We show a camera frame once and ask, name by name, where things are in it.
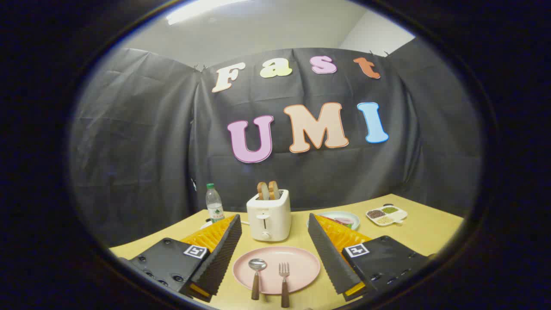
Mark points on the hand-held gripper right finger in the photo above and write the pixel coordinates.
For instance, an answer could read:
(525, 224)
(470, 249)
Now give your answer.
(329, 258)

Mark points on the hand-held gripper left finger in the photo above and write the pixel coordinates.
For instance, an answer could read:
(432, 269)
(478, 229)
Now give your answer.
(224, 254)

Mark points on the pink round plate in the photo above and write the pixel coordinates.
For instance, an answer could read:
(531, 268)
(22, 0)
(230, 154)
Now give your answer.
(301, 267)

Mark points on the small white square coaster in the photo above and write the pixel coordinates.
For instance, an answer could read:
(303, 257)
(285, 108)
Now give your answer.
(206, 224)

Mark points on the pink ham slice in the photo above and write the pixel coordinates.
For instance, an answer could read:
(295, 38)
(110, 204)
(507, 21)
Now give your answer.
(344, 221)

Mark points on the light green food plate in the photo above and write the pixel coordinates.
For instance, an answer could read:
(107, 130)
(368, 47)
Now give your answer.
(351, 216)

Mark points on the clear plastic water bottle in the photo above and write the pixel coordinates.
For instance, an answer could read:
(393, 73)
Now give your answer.
(214, 206)

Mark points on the white toaster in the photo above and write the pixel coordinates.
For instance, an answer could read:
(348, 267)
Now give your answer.
(269, 219)

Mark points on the white divided bean dish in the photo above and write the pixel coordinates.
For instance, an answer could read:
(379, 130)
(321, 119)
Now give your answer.
(386, 215)

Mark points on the black backdrop cloth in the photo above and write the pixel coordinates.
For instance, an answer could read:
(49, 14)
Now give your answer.
(150, 150)

